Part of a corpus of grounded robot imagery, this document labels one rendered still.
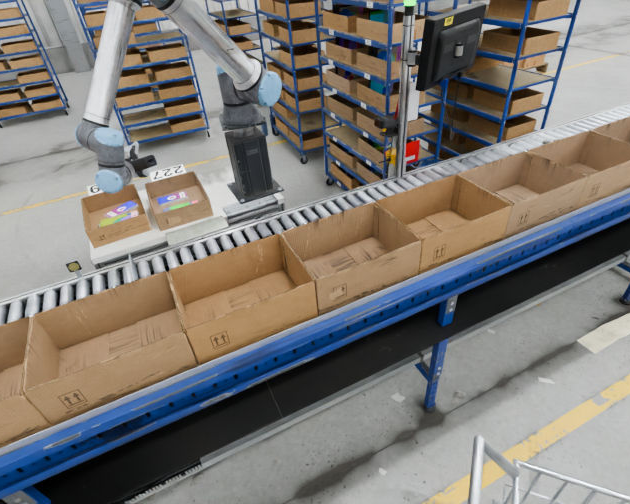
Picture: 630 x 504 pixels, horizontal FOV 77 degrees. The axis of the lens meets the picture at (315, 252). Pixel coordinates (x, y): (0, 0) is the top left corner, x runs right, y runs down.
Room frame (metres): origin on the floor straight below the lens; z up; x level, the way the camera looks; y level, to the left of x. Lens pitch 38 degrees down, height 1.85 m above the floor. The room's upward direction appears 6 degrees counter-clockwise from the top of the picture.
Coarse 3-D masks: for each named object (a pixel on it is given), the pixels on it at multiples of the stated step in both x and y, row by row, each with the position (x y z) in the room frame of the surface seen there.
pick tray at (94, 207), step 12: (120, 192) 2.02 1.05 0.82; (132, 192) 2.04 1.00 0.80; (84, 204) 1.93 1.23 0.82; (96, 204) 1.96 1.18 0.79; (108, 204) 1.98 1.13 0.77; (120, 204) 1.99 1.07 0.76; (84, 216) 1.76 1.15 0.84; (96, 216) 1.89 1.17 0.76; (144, 216) 1.71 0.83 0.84; (96, 228) 1.61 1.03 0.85; (108, 228) 1.63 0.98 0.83; (120, 228) 1.65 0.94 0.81; (132, 228) 1.67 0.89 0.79; (144, 228) 1.70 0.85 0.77; (96, 240) 1.60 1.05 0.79; (108, 240) 1.62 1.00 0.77
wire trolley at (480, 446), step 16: (480, 448) 0.36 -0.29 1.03; (480, 464) 0.33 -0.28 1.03; (512, 464) 0.35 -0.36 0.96; (528, 464) 0.35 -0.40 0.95; (480, 480) 0.30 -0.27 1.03; (512, 480) 0.33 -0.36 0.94; (576, 480) 0.31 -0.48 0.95; (480, 496) 0.28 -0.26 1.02; (512, 496) 0.30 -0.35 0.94; (544, 496) 0.33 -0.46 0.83; (592, 496) 0.30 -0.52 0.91; (624, 496) 0.28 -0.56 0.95
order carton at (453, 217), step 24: (408, 192) 1.35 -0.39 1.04; (432, 192) 1.40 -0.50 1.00; (456, 192) 1.42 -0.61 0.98; (480, 192) 1.31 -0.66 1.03; (408, 216) 1.35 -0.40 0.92; (432, 216) 1.38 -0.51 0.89; (456, 216) 1.37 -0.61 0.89; (480, 216) 1.29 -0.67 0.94; (504, 216) 1.16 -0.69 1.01; (432, 240) 1.04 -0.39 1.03; (456, 240) 1.08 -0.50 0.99; (480, 240) 1.13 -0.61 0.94; (432, 264) 1.05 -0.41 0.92
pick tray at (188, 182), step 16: (176, 176) 2.10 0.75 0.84; (192, 176) 2.13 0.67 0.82; (160, 192) 2.06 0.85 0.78; (176, 192) 2.07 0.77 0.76; (192, 192) 2.05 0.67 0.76; (160, 208) 1.90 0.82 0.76; (176, 208) 1.73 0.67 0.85; (192, 208) 1.76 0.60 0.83; (208, 208) 1.79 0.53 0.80; (160, 224) 1.69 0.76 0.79; (176, 224) 1.72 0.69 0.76
